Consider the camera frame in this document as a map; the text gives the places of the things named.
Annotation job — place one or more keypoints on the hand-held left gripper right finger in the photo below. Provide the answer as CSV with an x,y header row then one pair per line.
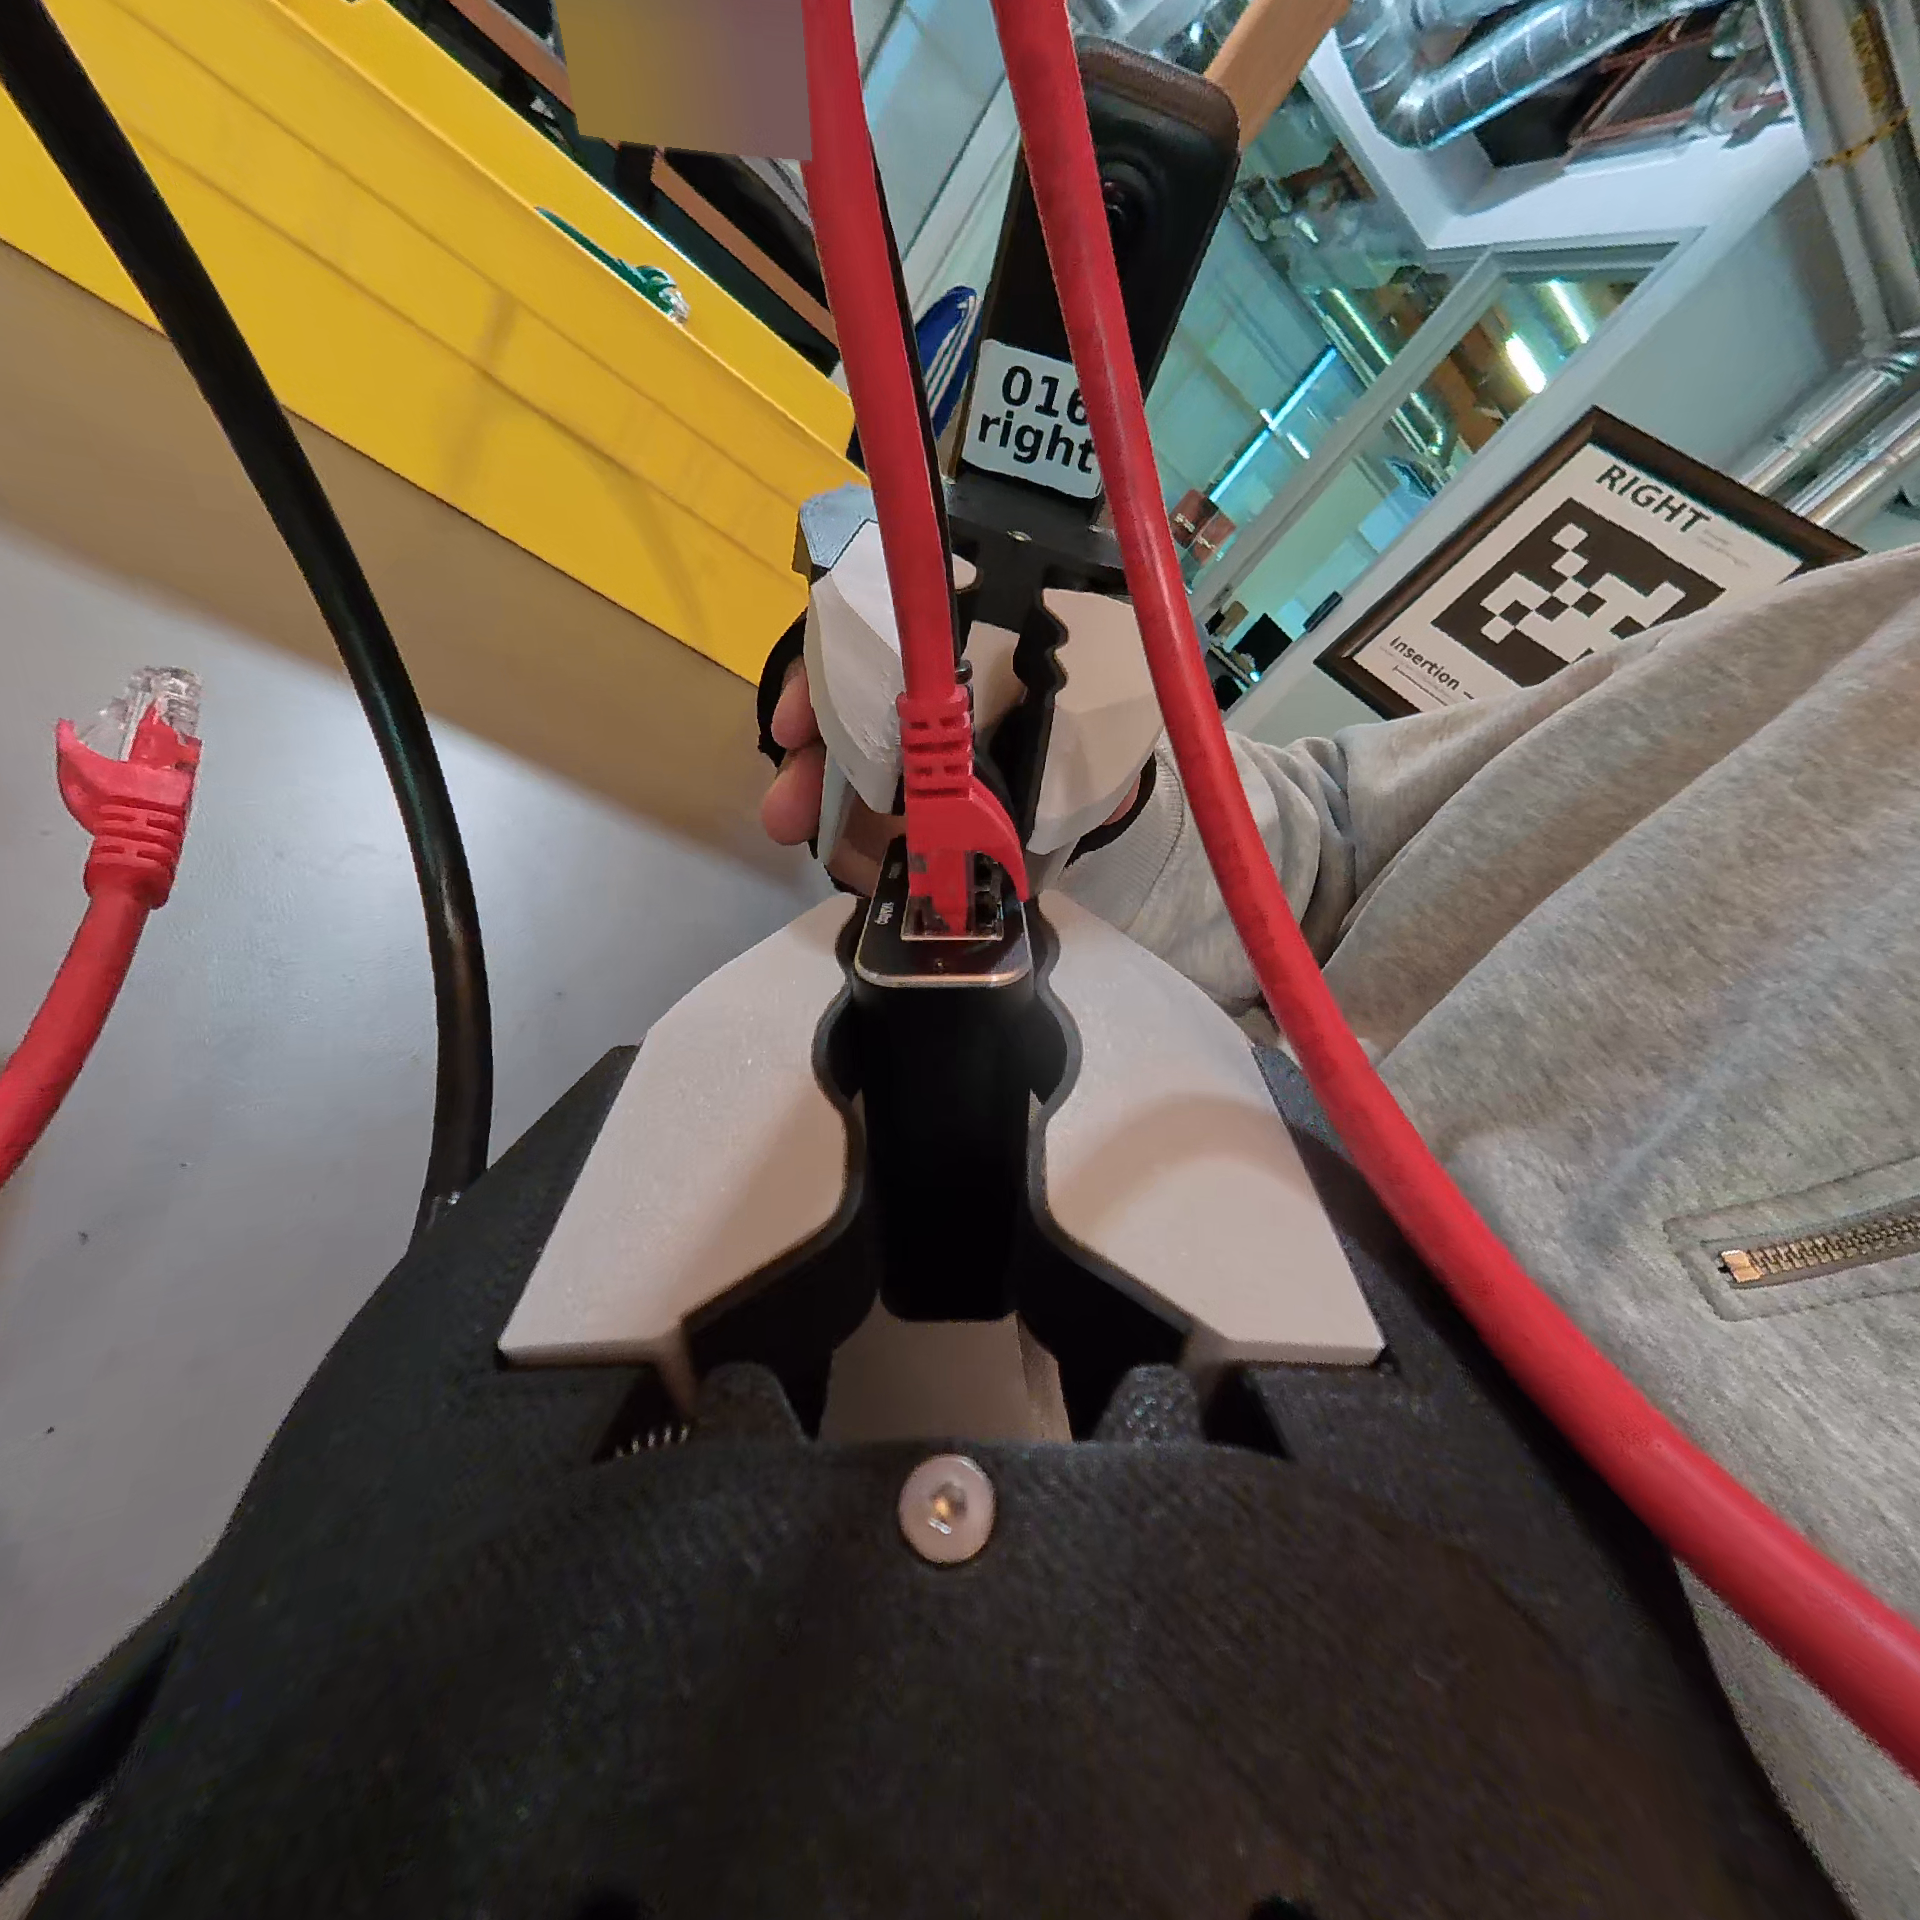
x,y
1187,1201

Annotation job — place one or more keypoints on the person's grey jacket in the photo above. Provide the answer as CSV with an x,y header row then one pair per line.
x,y
1651,975

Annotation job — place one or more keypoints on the yellow plastic bin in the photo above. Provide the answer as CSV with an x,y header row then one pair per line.
x,y
374,300

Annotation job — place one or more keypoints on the silver ventilation ducts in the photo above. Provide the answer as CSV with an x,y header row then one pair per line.
x,y
1500,60

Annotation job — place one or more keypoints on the person's right forearm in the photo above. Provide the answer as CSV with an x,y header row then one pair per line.
x,y
1275,842

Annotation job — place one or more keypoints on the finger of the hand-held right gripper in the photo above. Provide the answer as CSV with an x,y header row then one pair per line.
x,y
1090,720
864,659

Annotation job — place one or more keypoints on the black network switch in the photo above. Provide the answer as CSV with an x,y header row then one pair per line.
x,y
943,1141

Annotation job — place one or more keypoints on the framed marker sign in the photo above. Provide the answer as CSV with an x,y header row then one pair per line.
x,y
1577,585

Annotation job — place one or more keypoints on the blue striped bag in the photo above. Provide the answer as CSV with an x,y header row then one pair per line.
x,y
951,361

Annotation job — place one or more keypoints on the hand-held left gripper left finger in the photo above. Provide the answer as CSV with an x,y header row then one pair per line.
x,y
691,1170

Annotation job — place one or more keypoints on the person's right hand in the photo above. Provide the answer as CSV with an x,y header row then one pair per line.
x,y
795,810

